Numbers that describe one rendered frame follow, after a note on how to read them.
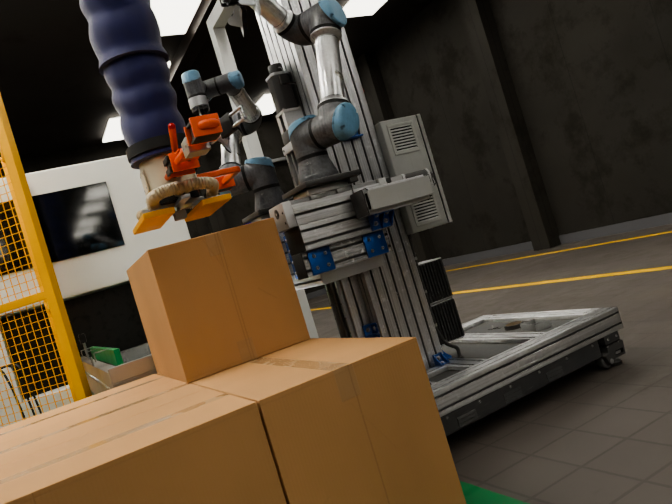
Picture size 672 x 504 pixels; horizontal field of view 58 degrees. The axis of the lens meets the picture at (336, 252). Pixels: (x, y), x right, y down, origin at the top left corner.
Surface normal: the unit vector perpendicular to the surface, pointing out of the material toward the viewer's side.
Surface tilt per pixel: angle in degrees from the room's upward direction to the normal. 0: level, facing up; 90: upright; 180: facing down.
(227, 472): 90
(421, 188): 90
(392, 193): 90
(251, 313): 90
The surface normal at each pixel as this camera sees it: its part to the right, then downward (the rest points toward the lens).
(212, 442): 0.44, -0.13
